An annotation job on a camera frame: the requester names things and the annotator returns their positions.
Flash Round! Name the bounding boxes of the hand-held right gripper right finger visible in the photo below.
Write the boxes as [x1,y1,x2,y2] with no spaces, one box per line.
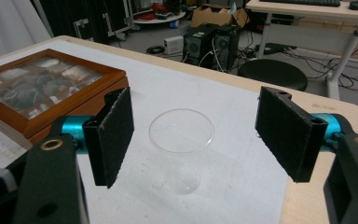
[255,86,343,184]

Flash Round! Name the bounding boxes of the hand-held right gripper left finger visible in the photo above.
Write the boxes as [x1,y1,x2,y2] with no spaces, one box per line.
[61,87,135,189]

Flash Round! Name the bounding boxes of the wooden tea box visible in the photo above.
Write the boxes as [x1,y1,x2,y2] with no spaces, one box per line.
[0,49,129,146]

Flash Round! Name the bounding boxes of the clear plastic cup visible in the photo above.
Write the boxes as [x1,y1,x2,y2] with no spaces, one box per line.
[148,107,215,195]

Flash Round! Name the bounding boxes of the black round stool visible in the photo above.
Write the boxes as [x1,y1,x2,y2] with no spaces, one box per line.
[237,59,309,91]

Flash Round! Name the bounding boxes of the black computer tower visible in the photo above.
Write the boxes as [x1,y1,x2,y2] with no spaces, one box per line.
[213,26,241,73]
[183,24,219,68]

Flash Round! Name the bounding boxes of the small white device box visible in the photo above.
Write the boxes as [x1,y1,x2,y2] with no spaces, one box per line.
[163,35,185,55]

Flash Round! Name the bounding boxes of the white desk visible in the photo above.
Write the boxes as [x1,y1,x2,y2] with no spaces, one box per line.
[245,0,358,101]

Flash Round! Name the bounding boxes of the black flight case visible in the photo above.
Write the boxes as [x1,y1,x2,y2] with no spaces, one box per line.
[38,0,134,45]

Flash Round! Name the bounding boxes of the round white low table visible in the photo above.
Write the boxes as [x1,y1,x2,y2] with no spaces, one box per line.
[133,10,186,25]

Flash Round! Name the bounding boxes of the black keyboard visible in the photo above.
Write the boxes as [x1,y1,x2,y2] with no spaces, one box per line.
[259,0,342,7]

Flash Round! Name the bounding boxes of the brown cardboard box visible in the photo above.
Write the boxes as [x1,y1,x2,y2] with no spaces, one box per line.
[190,4,250,29]

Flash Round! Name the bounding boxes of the white curtain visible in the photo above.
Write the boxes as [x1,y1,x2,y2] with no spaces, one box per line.
[0,0,52,62]

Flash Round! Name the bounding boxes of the coiled black cable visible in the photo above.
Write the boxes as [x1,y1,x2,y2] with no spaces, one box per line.
[145,45,166,55]

